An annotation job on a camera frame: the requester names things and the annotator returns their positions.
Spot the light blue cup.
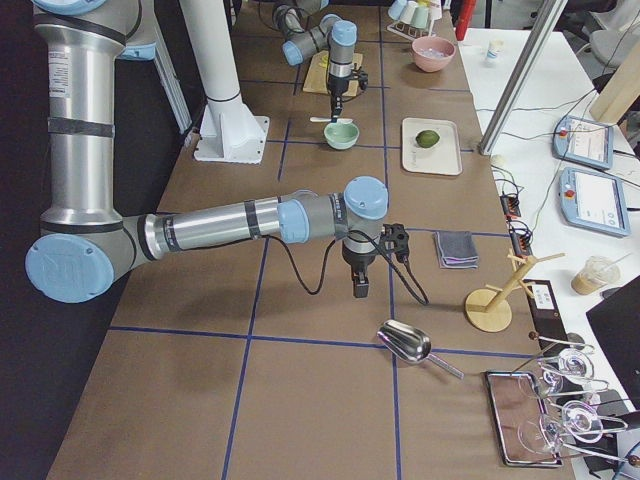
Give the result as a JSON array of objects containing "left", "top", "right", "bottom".
[{"left": 388, "top": 0, "right": 407, "bottom": 21}]

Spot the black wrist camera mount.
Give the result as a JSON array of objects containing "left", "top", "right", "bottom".
[{"left": 380, "top": 223, "right": 410, "bottom": 264}]

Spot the lower teach pendant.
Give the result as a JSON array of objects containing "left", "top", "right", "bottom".
[{"left": 559, "top": 167, "right": 631, "bottom": 238}]

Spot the teach pendant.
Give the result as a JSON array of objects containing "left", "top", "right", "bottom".
[
  {"left": 559, "top": 167, "right": 631, "bottom": 238},
  {"left": 552, "top": 115, "right": 614, "bottom": 171}
]

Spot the black box with label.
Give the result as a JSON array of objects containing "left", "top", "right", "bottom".
[{"left": 526, "top": 279, "right": 567, "bottom": 340}]

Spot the black power strip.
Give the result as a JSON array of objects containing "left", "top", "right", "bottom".
[{"left": 499, "top": 193, "right": 533, "bottom": 257}]

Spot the mint green bowl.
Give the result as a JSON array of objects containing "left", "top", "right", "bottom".
[{"left": 323, "top": 122, "right": 360, "bottom": 150}]

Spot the wooden mug tree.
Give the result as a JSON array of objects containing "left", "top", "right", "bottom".
[{"left": 464, "top": 250, "right": 565, "bottom": 333}]

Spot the aluminium frame post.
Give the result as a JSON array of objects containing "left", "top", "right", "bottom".
[{"left": 477, "top": 0, "right": 567, "bottom": 156}]

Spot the steel ice scoop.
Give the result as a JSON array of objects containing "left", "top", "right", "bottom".
[{"left": 377, "top": 319, "right": 464, "bottom": 380}]

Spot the red fire extinguisher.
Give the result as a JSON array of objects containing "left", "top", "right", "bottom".
[{"left": 455, "top": 0, "right": 477, "bottom": 42}]

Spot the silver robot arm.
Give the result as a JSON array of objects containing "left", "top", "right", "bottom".
[
  {"left": 25, "top": 1, "right": 388, "bottom": 303},
  {"left": 271, "top": 1, "right": 360, "bottom": 123}
]

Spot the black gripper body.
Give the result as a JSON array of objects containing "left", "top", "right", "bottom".
[
  {"left": 326, "top": 69, "right": 352, "bottom": 98},
  {"left": 342, "top": 234, "right": 378, "bottom": 274}
]

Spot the white plastic spoon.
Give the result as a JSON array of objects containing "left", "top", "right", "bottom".
[{"left": 309, "top": 116, "right": 353, "bottom": 124}]

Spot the bamboo cutting board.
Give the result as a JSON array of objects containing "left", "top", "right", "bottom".
[{"left": 303, "top": 50, "right": 364, "bottom": 97}]

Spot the white cup rack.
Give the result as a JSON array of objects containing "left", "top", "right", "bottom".
[{"left": 386, "top": 21, "right": 434, "bottom": 41}]

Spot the folded grey cloth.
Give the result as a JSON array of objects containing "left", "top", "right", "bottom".
[{"left": 434, "top": 230, "right": 479, "bottom": 269}]

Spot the white paper cup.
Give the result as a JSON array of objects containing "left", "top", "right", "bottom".
[{"left": 485, "top": 39, "right": 504, "bottom": 67}]

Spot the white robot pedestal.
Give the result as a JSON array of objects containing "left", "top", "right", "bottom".
[{"left": 180, "top": 0, "right": 269, "bottom": 164}]

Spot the white rabbit tray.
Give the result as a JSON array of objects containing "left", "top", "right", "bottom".
[{"left": 401, "top": 117, "right": 463, "bottom": 176}]

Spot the iced coffee cup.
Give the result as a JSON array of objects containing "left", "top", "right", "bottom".
[{"left": 570, "top": 252, "right": 632, "bottom": 295}]

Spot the mint green cup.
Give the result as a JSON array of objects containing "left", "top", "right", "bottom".
[{"left": 410, "top": 5, "right": 429, "bottom": 30}]

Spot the pink bowl with ice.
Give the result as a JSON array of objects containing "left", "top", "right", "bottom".
[{"left": 411, "top": 36, "right": 456, "bottom": 73}]

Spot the upper teach pendant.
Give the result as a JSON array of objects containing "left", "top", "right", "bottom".
[{"left": 552, "top": 115, "right": 614, "bottom": 171}]

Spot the steel mirror tray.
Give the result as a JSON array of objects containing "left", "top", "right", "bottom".
[{"left": 484, "top": 370, "right": 563, "bottom": 469}]

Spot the green avocado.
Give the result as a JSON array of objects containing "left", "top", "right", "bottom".
[{"left": 415, "top": 130, "right": 440, "bottom": 149}]

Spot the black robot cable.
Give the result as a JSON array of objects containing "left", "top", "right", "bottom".
[{"left": 264, "top": 232, "right": 431, "bottom": 307}]

